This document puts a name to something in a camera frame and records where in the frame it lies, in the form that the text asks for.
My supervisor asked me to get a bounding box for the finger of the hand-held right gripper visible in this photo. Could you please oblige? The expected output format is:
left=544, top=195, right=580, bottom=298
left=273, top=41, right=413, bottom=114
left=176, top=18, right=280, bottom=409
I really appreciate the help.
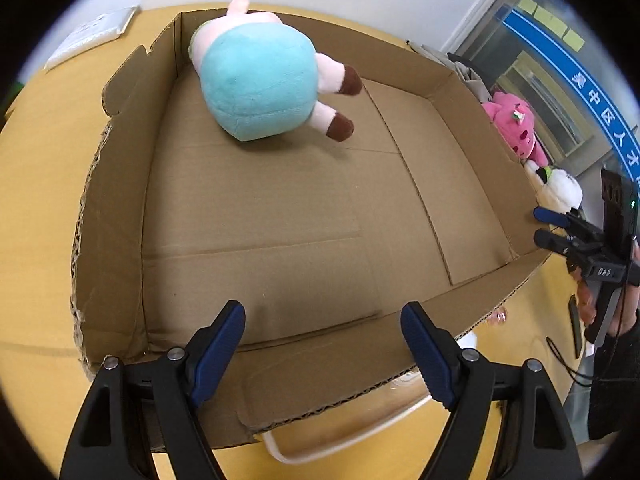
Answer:
left=533, top=205, right=603, bottom=242
left=533, top=228, right=603, bottom=262

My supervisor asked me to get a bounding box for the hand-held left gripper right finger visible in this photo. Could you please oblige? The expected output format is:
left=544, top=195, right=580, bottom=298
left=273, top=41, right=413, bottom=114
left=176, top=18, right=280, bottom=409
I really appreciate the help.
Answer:
left=400, top=301, right=583, bottom=480

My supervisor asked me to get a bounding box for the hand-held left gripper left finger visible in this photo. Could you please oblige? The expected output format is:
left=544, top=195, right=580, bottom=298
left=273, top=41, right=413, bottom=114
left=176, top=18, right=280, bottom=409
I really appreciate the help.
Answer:
left=59, top=300, right=247, bottom=480

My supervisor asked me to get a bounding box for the clear phone case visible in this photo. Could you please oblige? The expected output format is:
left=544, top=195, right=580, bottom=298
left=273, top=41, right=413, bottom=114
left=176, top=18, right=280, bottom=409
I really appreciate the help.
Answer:
left=262, top=374, right=433, bottom=463

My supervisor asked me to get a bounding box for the brown cardboard box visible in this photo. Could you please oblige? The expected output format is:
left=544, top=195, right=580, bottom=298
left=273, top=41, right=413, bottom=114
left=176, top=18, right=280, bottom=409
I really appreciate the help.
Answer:
left=69, top=5, right=556, bottom=448

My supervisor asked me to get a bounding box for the pig plush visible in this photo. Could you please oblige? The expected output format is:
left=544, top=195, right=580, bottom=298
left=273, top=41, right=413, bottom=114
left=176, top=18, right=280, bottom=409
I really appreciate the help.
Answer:
left=187, top=0, right=364, bottom=143

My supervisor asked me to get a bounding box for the person's right forearm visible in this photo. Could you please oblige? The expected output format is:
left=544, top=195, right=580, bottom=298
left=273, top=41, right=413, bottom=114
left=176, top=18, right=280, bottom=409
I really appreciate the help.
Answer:
left=585, top=310, right=640, bottom=441

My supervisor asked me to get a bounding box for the person's right hand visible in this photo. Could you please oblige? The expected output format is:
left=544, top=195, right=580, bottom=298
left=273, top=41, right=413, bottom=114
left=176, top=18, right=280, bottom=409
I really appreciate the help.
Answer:
left=572, top=269, right=598, bottom=326

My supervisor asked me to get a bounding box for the white plush toy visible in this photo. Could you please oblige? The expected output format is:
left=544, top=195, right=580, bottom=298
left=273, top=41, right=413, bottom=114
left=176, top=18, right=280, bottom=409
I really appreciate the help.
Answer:
left=524, top=160, right=584, bottom=216

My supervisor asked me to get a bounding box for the pink plush toy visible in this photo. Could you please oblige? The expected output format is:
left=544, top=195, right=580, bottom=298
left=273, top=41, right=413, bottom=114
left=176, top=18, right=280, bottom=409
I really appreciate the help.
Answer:
left=481, top=89, right=551, bottom=168

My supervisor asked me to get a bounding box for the glass door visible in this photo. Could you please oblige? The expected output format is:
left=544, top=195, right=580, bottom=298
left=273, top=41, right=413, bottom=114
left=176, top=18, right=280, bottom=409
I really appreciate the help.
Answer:
left=450, top=0, right=640, bottom=186

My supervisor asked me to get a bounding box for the grey cloth bag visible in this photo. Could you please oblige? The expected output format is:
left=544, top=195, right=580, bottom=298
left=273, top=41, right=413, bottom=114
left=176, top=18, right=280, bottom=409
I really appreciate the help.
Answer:
left=407, top=40, right=496, bottom=103

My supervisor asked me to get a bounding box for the row of yellow sticky notes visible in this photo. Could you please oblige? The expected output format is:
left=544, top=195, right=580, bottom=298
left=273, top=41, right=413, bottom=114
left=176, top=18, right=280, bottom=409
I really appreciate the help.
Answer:
left=516, top=0, right=586, bottom=52

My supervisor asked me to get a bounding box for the white paper booklet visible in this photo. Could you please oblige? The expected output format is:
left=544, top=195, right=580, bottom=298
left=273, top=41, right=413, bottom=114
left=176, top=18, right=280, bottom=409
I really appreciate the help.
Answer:
left=44, top=6, right=141, bottom=72

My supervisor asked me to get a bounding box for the black cable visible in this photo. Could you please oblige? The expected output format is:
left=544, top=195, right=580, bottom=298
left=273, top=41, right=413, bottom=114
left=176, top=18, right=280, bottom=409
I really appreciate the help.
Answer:
left=546, top=337, right=603, bottom=389

